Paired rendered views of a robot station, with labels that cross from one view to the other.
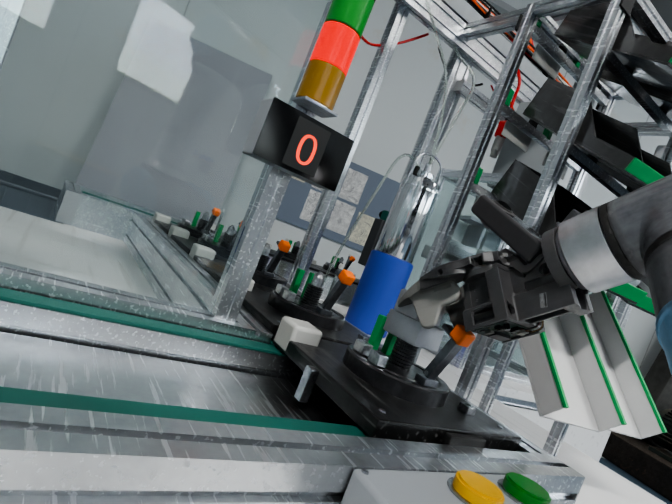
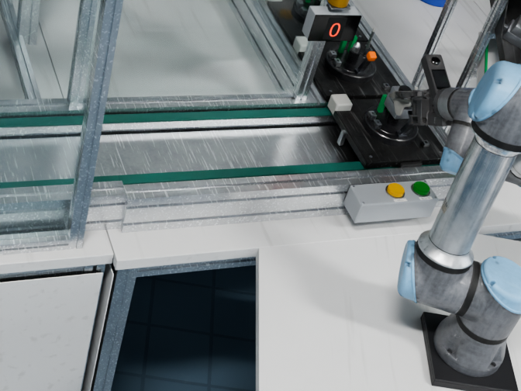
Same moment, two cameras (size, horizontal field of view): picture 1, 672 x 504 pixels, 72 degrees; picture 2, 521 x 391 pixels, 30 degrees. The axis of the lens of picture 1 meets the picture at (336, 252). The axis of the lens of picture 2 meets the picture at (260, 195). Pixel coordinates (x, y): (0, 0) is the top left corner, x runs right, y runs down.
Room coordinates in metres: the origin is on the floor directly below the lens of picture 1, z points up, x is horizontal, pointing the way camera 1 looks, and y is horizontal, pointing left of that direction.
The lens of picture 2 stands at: (-1.44, 0.07, 2.35)
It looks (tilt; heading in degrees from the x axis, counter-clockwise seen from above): 40 degrees down; 2
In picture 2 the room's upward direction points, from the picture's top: 18 degrees clockwise
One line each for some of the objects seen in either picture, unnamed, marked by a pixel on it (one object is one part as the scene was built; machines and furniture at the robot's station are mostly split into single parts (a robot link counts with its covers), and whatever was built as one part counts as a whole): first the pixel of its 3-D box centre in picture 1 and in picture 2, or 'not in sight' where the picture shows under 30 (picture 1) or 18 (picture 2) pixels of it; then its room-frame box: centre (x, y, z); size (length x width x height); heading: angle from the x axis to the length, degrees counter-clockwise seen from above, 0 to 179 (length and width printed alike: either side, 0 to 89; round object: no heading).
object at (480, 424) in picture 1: (390, 386); (388, 131); (0.59, -0.13, 0.96); 0.24 x 0.24 x 0.02; 33
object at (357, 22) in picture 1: (349, 13); not in sight; (0.59, 0.09, 1.39); 0.05 x 0.05 x 0.05
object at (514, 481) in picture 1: (524, 495); (420, 189); (0.40, -0.23, 0.96); 0.04 x 0.04 x 0.02
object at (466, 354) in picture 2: not in sight; (476, 333); (0.03, -0.41, 0.93); 0.15 x 0.15 x 0.10
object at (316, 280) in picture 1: (313, 292); (353, 54); (0.81, 0.01, 1.01); 0.24 x 0.24 x 0.13; 33
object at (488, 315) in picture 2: not in sight; (495, 295); (0.03, -0.40, 1.05); 0.13 x 0.12 x 0.14; 92
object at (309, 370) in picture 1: (306, 383); (342, 137); (0.52, -0.02, 0.95); 0.01 x 0.01 x 0.04; 33
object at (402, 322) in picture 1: (413, 313); (398, 97); (0.60, -0.12, 1.06); 0.08 x 0.04 x 0.07; 34
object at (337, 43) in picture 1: (334, 50); not in sight; (0.59, 0.09, 1.34); 0.05 x 0.05 x 0.05
